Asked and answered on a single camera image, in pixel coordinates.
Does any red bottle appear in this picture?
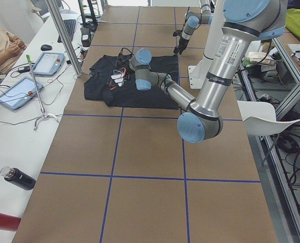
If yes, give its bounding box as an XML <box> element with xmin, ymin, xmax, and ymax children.
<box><xmin>0</xmin><ymin>213</ymin><xmax>21</xmax><ymax>231</ymax></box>

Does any aluminium frame post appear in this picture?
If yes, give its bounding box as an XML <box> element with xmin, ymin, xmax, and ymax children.
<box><xmin>45</xmin><ymin>0</ymin><xmax>82</xmax><ymax>78</ymax></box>

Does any black keyboard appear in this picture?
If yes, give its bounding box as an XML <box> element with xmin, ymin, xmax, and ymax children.
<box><xmin>63</xmin><ymin>19</ymin><xmax>77</xmax><ymax>41</ymax></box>

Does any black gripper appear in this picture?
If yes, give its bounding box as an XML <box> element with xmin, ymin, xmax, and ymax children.
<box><xmin>173</xmin><ymin>30</ymin><xmax>190</xmax><ymax>55</ymax></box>
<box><xmin>116</xmin><ymin>47</ymin><xmax>134</xmax><ymax>66</ymax></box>

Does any metal stand with green tip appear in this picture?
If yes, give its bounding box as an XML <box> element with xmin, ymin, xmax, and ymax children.
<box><xmin>26</xmin><ymin>54</ymin><xmax>59</xmax><ymax>131</ymax></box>

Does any black power adapter box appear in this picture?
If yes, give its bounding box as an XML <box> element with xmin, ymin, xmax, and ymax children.
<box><xmin>81</xmin><ymin>27</ymin><xmax>91</xmax><ymax>47</ymax></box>

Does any white plastic chair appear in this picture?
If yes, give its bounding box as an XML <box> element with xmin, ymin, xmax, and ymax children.
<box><xmin>237</xmin><ymin>101</ymin><xmax>300</xmax><ymax>136</ymax></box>

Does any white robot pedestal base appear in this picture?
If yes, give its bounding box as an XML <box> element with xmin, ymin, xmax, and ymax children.
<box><xmin>188</xmin><ymin>0</ymin><xmax>225</xmax><ymax>89</ymax></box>

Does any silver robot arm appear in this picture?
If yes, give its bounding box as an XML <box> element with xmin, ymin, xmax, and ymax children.
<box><xmin>173</xmin><ymin>1</ymin><xmax>213</xmax><ymax>55</ymax></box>
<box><xmin>118</xmin><ymin>1</ymin><xmax>288</xmax><ymax>143</ymax></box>

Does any far blue teach pendant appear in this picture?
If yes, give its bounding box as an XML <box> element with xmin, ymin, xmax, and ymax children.
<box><xmin>33</xmin><ymin>52</ymin><xmax>65</xmax><ymax>76</ymax></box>

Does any black drink bottle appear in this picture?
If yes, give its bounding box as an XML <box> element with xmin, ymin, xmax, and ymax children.
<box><xmin>0</xmin><ymin>166</ymin><xmax>36</xmax><ymax>190</ymax></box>

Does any seated person beige shirt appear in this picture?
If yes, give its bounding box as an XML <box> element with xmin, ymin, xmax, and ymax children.
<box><xmin>0</xmin><ymin>26</ymin><xmax>26</xmax><ymax>74</ymax></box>

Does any black printed t-shirt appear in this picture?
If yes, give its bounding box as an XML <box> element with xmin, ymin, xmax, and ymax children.
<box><xmin>83</xmin><ymin>54</ymin><xmax>180</xmax><ymax>110</ymax></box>

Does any black computer mouse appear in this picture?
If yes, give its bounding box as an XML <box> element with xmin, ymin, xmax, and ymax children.
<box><xmin>41</xmin><ymin>44</ymin><xmax>52</xmax><ymax>51</ymax></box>

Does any blue teach pendant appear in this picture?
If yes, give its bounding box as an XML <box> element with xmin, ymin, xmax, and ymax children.
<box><xmin>0</xmin><ymin>77</ymin><xmax>36</xmax><ymax>110</ymax></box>
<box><xmin>33</xmin><ymin>52</ymin><xmax>65</xmax><ymax>76</ymax></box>

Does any near blue teach pendant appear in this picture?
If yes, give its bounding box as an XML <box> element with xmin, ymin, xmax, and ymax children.
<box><xmin>0</xmin><ymin>77</ymin><xmax>36</xmax><ymax>110</ymax></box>

